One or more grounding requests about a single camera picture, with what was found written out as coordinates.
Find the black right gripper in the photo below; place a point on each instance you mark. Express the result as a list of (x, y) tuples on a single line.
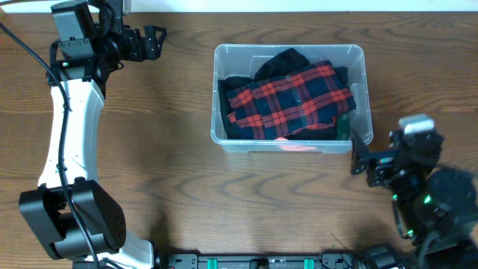
[(388, 166)]

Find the red plaid shirt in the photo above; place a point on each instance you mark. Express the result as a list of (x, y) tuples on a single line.
[(312, 97)]

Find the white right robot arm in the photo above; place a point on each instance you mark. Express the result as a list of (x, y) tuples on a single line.
[(434, 206)]

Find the pink printed t-shirt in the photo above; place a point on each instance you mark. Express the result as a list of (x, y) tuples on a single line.
[(288, 146)]

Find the dark green garment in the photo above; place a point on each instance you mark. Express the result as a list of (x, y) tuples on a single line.
[(343, 127)]

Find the large black garment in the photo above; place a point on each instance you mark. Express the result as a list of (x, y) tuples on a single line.
[(282, 64)]

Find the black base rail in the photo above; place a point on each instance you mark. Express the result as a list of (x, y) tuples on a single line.
[(332, 260)]

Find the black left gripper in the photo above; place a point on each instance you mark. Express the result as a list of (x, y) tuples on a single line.
[(139, 45)]

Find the clear plastic storage bin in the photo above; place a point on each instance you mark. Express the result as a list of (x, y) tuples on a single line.
[(246, 59)]

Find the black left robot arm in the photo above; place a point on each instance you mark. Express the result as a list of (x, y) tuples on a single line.
[(70, 213)]

